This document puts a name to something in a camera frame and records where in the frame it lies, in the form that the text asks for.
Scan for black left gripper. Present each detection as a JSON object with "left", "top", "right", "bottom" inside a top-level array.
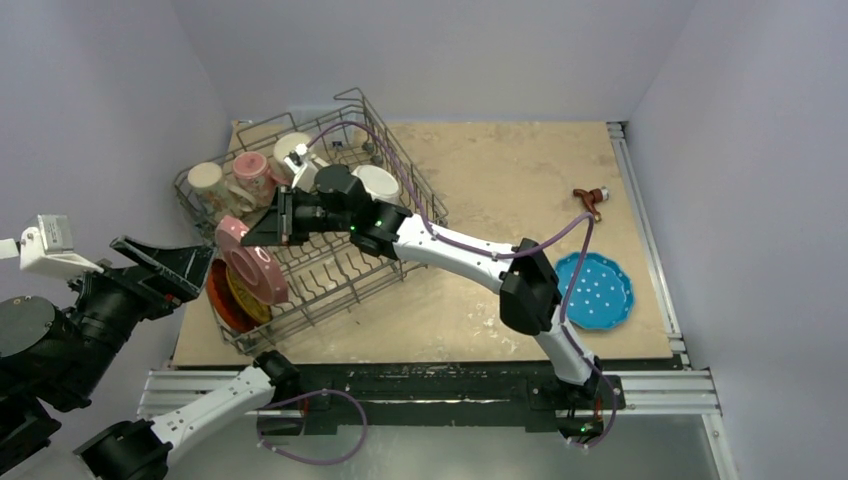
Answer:
[{"left": 52, "top": 232, "right": 218, "bottom": 400}]

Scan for pink polka dot plate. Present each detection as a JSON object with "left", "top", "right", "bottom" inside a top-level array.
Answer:
[{"left": 214, "top": 215, "right": 289, "bottom": 305}]

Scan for red-orange plate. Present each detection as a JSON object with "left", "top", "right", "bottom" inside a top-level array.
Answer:
[{"left": 205, "top": 259, "right": 258, "bottom": 334}]

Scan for pink patterned mug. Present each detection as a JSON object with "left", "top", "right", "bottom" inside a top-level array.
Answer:
[{"left": 232, "top": 151, "right": 288, "bottom": 206}]

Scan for beige mug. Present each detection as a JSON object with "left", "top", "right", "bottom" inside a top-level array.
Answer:
[{"left": 187, "top": 162, "right": 257, "bottom": 225}]

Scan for yellow plate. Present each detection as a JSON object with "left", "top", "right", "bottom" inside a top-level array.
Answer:
[{"left": 225, "top": 267, "right": 272, "bottom": 325}]

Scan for white floral mug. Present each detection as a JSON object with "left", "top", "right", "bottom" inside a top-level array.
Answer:
[{"left": 273, "top": 132, "right": 316, "bottom": 182}]

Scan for white bowl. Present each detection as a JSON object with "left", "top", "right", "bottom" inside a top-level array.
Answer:
[{"left": 352, "top": 165, "right": 402, "bottom": 205}]

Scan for blue plate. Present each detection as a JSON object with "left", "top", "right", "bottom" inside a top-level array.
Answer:
[{"left": 554, "top": 252, "right": 635, "bottom": 331}]

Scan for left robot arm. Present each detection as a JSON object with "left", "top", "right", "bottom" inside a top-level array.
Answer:
[{"left": 1, "top": 234, "right": 299, "bottom": 479}]

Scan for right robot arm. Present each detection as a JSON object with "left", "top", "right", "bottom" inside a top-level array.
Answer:
[{"left": 240, "top": 165, "right": 601, "bottom": 407}]

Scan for clear plastic container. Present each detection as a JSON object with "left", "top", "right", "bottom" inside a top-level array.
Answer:
[{"left": 290, "top": 105, "right": 362, "bottom": 150}]

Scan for small red-capped object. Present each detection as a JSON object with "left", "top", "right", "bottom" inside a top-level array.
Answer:
[{"left": 572, "top": 186, "right": 609, "bottom": 222}]

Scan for grey wire dish rack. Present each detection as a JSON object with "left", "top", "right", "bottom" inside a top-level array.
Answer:
[{"left": 173, "top": 86, "right": 452, "bottom": 356}]

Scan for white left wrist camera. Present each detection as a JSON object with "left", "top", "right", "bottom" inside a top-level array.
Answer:
[{"left": 1, "top": 214, "right": 104, "bottom": 281}]

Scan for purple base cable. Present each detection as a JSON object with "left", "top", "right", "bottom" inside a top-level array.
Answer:
[{"left": 256, "top": 386, "right": 368, "bottom": 466}]

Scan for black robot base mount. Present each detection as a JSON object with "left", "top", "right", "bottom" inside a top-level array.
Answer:
[{"left": 260, "top": 361, "right": 626, "bottom": 440}]

